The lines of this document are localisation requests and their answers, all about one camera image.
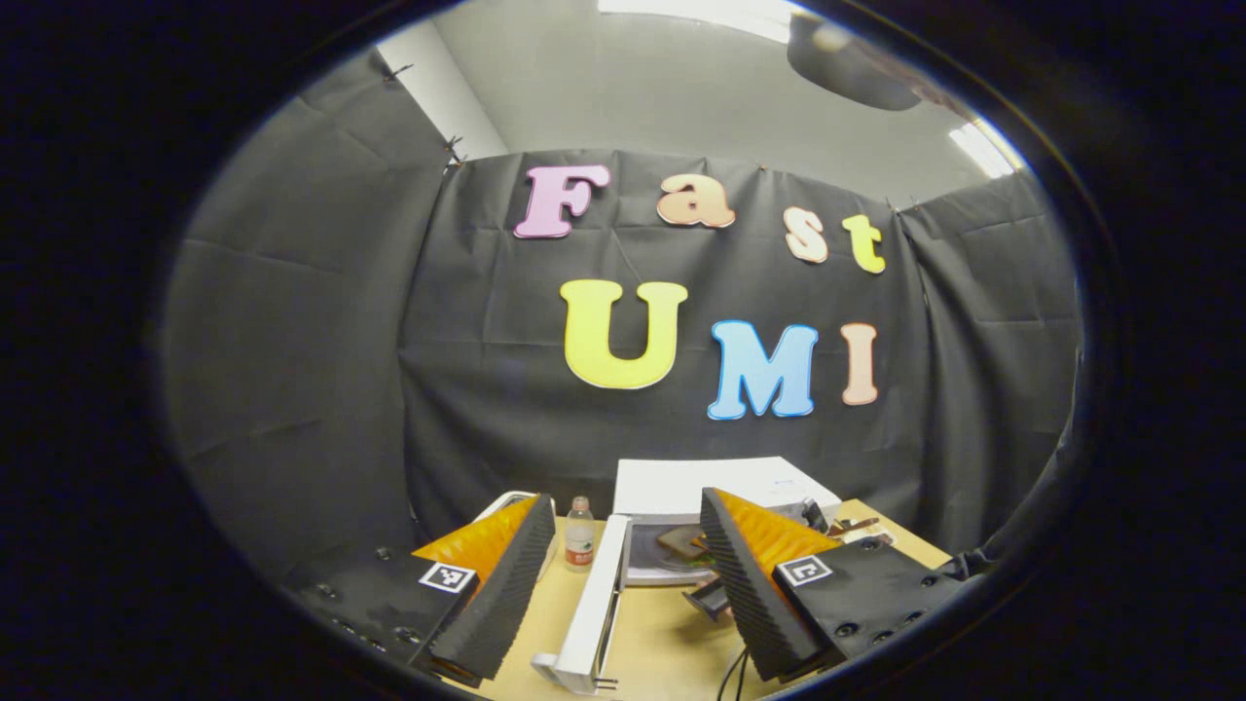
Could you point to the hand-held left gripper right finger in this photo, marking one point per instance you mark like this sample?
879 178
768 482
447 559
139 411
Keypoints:
750 594

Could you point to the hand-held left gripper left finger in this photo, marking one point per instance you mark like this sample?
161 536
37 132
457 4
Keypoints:
501 594

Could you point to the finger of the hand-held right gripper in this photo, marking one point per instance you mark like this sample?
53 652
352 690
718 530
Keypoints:
709 599

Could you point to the lettuce sandwich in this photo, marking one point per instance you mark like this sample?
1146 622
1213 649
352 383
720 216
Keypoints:
681 542

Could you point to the white microwave oven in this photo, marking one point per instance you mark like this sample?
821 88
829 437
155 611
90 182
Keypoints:
701 477

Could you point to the brown spoon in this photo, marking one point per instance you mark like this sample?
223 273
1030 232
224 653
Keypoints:
857 526

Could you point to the clear plastic water bottle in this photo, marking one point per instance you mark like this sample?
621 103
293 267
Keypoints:
579 545

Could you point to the white toaster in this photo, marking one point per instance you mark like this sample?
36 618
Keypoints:
506 497

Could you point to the black backdrop cloth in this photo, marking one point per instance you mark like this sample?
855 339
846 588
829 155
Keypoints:
487 341

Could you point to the small ceiling light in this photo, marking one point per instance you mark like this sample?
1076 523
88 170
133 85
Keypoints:
983 146

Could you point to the dark blurred round object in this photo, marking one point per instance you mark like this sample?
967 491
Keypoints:
857 73

